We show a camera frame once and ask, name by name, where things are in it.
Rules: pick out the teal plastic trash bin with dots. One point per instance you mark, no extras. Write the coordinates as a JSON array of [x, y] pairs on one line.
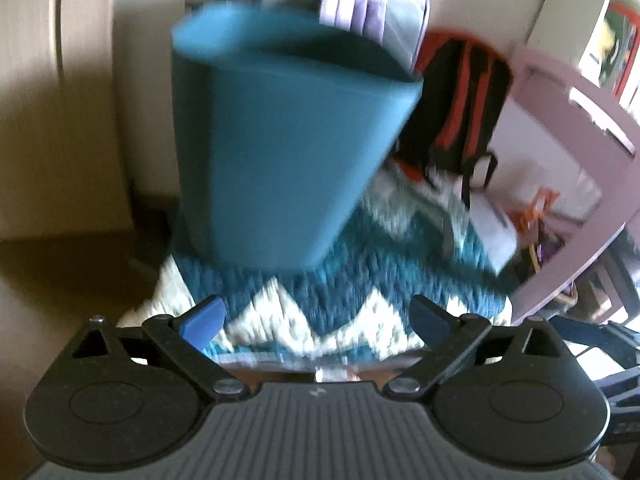
[[280, 123]]

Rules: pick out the pink wooden shelf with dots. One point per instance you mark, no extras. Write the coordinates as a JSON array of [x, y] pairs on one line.
[[558, 130]]

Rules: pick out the beige wardrobe door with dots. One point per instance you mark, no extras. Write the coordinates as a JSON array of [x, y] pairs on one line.
[[61, 163]]

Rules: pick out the black orange backpack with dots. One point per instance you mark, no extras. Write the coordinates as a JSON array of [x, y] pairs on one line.
[[465, 85]]

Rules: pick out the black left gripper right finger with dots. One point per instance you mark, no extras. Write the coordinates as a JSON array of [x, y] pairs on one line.
[[450, 342]]

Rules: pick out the teal white zigzag rug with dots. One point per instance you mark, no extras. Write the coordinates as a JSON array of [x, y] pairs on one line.
[[404, 239]]

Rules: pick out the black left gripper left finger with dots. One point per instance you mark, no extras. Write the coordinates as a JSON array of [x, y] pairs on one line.
[[182, 340]]

